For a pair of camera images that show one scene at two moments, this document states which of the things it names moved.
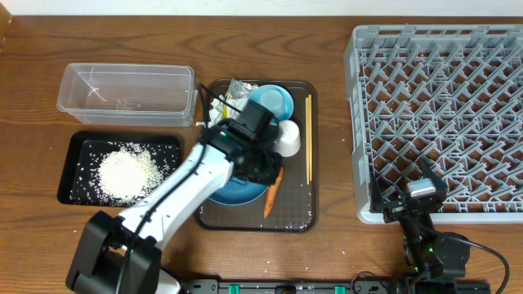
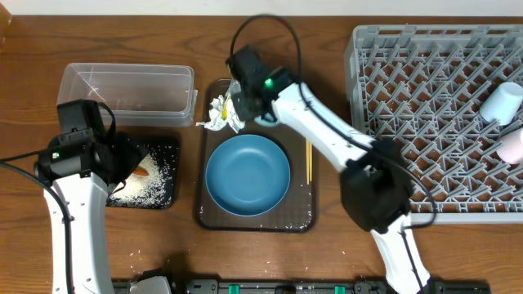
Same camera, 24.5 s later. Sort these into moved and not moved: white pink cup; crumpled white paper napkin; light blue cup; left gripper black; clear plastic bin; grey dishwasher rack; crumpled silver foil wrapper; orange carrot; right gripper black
Moved: orange carrot; light blue cup; left gripper black; white pink cup; right gripper black
Not moved: clear plastic bin; crumpled white paper napkin; crumpled silver foil wrapper; grey dishwasher rack
